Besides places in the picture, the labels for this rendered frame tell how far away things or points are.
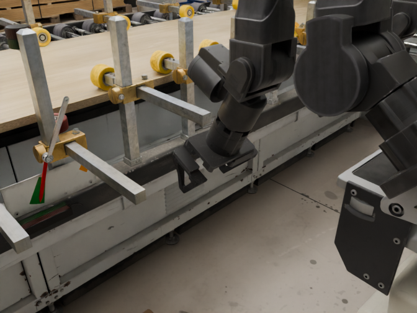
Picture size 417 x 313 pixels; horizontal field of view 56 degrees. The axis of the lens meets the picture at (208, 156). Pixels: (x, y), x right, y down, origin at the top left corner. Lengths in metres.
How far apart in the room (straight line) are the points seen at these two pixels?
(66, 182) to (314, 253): 1.28
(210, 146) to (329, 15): 0.28
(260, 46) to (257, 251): 1.59
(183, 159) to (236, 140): 0.09
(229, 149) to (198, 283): 1.30
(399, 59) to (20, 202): 0.98
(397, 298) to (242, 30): 0.47
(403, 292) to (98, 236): 1.28
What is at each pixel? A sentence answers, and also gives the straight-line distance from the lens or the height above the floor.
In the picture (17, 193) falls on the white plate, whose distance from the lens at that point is 1.14.
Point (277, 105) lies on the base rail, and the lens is 1.77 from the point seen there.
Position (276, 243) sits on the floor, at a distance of 2.05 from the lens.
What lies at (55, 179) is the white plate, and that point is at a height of 0.77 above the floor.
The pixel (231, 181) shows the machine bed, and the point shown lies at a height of 0.17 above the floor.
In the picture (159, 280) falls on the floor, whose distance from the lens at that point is 1.86.
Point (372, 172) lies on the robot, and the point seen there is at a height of 1.04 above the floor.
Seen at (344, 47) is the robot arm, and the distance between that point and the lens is 0.40.
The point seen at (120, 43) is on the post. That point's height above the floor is 1.10.
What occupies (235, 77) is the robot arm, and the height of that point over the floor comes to 1.21.
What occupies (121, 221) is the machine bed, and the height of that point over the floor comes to 0.28.
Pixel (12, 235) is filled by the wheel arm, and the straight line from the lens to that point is 0.86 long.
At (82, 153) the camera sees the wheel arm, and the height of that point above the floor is 0.86.
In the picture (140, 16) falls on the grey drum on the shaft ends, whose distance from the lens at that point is 3.02.
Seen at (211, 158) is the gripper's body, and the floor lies 1.07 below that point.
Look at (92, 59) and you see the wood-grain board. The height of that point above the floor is 0.90.
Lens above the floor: 1.36
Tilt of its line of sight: 30 degrees down
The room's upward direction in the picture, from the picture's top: straight up
